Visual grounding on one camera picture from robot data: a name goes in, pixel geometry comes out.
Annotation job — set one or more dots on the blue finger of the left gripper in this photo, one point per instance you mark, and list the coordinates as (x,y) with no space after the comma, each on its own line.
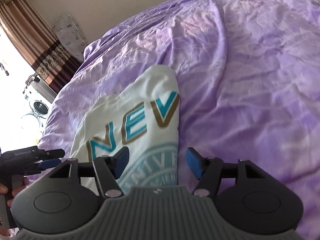
(47,164)

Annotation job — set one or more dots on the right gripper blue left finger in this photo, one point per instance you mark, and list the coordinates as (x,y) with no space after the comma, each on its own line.
(108,169)

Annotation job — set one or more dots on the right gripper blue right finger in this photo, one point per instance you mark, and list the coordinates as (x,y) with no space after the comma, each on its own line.
(207,171)

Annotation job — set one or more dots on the white printed sweatshirt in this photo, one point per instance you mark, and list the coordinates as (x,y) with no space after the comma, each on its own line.
(144,117)

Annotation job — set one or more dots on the person's left hand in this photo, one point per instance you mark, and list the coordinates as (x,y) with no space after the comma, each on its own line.
(9,189)

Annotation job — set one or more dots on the white washing machine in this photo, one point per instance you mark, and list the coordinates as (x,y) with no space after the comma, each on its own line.
(39,97)

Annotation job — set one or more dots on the brown striped curtain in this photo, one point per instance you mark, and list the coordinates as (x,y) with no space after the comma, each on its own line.
(37,43)

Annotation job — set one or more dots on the purple floral bed cover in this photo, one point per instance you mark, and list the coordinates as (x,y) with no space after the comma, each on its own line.
(248,79)

